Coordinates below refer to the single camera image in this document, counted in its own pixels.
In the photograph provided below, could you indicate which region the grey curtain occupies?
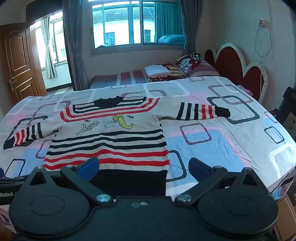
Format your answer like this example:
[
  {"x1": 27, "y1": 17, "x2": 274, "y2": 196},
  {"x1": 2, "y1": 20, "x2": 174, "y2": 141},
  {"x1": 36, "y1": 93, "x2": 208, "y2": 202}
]
[
  {"x1": 180, "y1": 0, "x2": 204, "y2": 55},
  {"x1": 62, "y1": 0, "x2": 89, "y2": 91}
]

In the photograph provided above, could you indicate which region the red white headboard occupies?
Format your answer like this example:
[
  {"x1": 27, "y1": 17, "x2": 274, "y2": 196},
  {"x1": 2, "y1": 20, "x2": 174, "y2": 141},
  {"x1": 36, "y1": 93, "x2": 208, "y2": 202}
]
[{"x1": 204, "y1": 43, "x2": 269, "y2": 103}]

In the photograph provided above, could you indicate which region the balcony window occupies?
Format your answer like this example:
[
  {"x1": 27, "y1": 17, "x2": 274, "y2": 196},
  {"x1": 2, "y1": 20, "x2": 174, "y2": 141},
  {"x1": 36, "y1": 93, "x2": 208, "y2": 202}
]
[{"x1": 35, "y1": 19, "x2": 70, "y2": 67}]

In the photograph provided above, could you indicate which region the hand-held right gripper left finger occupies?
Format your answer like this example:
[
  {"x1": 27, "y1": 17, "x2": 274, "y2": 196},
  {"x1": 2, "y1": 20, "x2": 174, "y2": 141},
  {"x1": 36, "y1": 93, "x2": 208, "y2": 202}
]
[{"x1": 25, "y1": 157, "x2": 114, "y2": 208}]

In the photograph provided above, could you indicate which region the white wall cable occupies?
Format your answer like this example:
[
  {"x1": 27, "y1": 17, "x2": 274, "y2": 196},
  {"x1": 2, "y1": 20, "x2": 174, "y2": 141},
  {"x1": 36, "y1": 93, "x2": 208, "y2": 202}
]
[{"x1": 254, "y1": 0, "x2": 273, "y2": 58}]

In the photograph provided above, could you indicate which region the plaid pillow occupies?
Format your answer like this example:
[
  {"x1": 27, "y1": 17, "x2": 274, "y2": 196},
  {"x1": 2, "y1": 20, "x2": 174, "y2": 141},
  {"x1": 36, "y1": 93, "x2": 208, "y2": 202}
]
[{"x1": 176, "y1": 57, "x2": 220, "y2": 77}]

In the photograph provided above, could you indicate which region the dark furniture frame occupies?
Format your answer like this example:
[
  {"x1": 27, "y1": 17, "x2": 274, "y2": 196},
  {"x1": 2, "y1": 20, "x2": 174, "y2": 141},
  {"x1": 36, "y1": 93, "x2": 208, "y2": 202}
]
[{"x1": 269, "y1": 86, "x2": 296, "y2": 139}]

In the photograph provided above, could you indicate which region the white sheer curtain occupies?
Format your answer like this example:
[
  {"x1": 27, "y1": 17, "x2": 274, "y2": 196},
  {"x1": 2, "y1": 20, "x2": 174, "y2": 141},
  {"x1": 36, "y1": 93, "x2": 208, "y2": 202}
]
[{"x1": 43, "y1": 17, "x2": 57, "y2": 79}]

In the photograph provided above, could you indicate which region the white folded towel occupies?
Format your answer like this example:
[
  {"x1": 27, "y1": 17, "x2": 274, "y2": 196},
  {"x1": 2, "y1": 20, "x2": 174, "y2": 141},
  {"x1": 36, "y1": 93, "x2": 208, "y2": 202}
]
[{"x1": 144, "y1": 65, "x2": 171, "y2": 77}]

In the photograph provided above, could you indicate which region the brown wooden door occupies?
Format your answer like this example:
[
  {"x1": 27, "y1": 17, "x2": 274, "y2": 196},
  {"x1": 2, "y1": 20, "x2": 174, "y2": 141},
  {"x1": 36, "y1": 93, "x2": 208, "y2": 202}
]
[{"x1": 0, "y1": 23, "x2": 48, "y2": 107}]

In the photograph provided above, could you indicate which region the teal curtain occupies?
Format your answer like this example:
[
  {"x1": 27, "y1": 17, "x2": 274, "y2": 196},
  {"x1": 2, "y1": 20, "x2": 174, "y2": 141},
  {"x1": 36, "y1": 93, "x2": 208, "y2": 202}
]
[{"x1": 154, "y1": 1, "x2": 185, "y2": 43}]

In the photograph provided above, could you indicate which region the colourful cloth bundle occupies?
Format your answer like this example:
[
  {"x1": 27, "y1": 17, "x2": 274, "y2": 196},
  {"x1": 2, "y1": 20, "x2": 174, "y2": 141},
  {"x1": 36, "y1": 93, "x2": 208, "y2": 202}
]
[{"x1": 177, "y1": 52, "x2": 204, "y2": 67}]

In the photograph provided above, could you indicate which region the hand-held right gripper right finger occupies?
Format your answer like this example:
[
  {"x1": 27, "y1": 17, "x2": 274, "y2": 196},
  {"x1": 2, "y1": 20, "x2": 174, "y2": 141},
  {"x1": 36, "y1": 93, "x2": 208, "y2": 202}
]
[{"x1": 174, "y1": 158, "x2": 263, "y2": 207}]

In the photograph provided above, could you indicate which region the sliding glass window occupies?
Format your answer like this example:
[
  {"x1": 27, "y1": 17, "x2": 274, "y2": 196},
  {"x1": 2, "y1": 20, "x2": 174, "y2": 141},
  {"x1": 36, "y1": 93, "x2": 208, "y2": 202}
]
[{"x1": 87, "y1": 0, "x2": 186, "y2": 56}]

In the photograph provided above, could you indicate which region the patterned bed sheet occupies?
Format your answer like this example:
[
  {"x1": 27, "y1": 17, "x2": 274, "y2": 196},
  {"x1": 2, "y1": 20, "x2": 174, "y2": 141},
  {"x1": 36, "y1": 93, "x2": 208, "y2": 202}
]
[{"x1": 0, "y1": 75, "x2": 296, "y2": 234}]

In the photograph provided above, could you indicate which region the striped knit sweater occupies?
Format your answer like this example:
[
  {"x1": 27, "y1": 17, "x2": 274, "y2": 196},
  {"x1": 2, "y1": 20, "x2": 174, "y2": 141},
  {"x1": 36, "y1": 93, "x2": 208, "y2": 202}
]
[{"x1": 3, "y1": 96, "x2": 231, "y2": 197}]

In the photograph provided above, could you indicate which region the bed with striped sheet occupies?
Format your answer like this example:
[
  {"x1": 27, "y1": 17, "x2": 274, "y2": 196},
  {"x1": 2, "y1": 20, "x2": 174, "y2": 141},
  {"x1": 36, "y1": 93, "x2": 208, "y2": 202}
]
[{"x1": 89, "y1": 70, "x2": 151, "y2": 90}]

